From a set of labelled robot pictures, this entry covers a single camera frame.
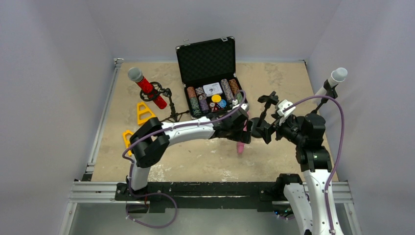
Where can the black tripod shock-mount stand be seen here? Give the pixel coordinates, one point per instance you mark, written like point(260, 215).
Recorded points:
point(162, 97)

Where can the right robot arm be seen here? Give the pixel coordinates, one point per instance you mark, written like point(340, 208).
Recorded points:
point(312, 201)

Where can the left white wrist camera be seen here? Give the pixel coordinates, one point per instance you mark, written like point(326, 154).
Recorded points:
point(241, 105)

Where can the black round-base mic stand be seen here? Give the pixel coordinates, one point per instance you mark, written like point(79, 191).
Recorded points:
point(325, 97)

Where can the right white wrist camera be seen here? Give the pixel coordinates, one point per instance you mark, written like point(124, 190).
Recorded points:
point(284, 109)

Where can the red glitter microphone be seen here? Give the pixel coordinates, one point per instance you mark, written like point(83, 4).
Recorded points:
point(147, 87)

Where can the white microphone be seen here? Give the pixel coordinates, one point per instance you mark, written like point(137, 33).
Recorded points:
point(338, 76)

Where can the yellow triangle stand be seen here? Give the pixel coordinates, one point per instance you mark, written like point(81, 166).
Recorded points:
point(144, 113)
point(126, 138)

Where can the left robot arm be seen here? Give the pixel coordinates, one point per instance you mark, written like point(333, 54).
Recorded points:
point(149, 143)

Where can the black front mounting rail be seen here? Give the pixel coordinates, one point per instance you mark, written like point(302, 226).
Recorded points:
point(156, 197)

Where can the yellow triangle stand upper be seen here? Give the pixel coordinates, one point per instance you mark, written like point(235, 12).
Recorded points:
point(144, 113)

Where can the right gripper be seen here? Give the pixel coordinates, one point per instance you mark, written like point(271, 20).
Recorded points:
point(268, 127)

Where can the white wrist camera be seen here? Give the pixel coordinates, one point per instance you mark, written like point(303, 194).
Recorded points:
point(284, 109)
point(241, 105)

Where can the black poker chip case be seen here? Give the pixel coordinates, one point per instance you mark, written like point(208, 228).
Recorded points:
point(208, 73)

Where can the pink microphone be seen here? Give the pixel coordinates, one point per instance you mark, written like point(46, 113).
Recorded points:
point(240, 145)

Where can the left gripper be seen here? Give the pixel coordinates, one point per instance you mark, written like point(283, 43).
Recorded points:
point(242, 123)

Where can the yellow triangle stand lower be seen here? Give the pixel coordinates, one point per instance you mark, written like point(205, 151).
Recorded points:
point(126, 138)

